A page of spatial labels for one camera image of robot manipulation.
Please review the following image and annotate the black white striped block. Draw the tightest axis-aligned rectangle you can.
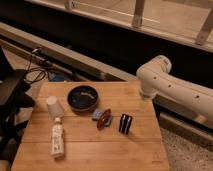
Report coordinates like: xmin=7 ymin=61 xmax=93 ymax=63
xmin=119 ymin=114 xmax=133 ymax=134

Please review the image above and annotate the red hair clip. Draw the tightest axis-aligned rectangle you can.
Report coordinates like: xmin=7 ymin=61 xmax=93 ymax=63
xmin=97 ymin=109 xmax=112 ymax=130

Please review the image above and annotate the black stand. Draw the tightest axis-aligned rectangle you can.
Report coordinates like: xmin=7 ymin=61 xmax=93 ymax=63
xmin=0 ymin=47 xmax=35 ymax=158

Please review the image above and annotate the white tube bottle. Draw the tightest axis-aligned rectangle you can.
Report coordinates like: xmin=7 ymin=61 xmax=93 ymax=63
xmin=51 ymin=117 xmax=64 ymax=158

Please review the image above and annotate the black cable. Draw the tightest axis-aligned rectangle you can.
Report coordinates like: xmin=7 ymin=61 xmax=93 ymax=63
xmin=24 ymin=47 xmax=56 ymax=85

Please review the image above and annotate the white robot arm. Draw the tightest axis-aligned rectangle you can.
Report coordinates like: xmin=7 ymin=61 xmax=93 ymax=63
xmin=136 ymin=55 xmax=213 ymax=122

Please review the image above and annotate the dark blue bowl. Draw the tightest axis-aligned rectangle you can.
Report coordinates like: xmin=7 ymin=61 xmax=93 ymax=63
xmin=67 ymin=85 xmax=98 ymax=111

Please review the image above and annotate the blue box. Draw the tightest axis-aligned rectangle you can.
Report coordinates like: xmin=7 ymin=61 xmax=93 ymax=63
xmin=50 ymin=73 xmax=65 ymax=82

